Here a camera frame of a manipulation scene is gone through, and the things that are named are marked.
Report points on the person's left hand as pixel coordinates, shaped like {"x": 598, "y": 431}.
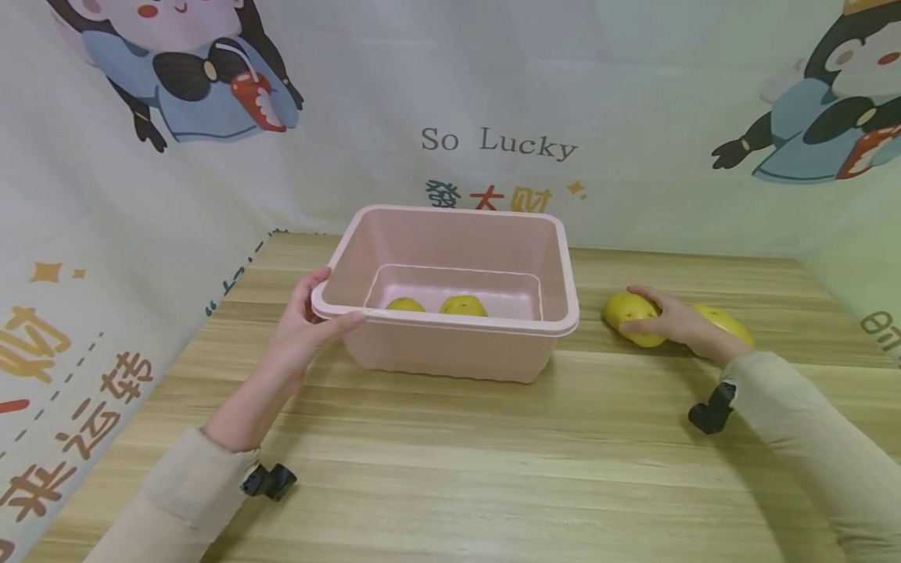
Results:
{"x": 295, "y": 340}

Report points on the pink plastic basin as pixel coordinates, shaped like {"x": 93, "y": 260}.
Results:
{"x": 457, "y": 352}

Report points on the person's left index finger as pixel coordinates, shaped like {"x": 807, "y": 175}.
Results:
{"x": 310, "y": 283}

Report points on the black wrist band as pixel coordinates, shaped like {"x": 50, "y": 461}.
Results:
{"x": 271, "y": 481}
{"x": 712, "y": 410}

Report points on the yellow potato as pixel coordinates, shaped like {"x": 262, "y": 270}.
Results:
{"x": 728, "y": 322}
{"x": 626, "y": 309}
{"x": 463, "y": 306}
{"x": 405, "y": 305}

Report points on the person's right thumb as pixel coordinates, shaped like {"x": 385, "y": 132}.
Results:
{"x": 640, "y": 324}

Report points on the person's left thumb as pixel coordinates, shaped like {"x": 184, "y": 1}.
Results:
{"x": 338, "y": 322}

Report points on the person's left forearm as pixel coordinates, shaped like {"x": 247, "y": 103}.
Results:
{"x": 211, "y": 461}

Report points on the person's right index finger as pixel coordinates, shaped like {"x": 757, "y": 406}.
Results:
{"x": 651, "y": 295}

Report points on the person's right hand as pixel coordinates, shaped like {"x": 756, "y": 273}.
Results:
{"x": 686, "y": 324}

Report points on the person's right forearm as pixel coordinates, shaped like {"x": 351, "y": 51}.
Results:
{"x": 823, "y": 446}

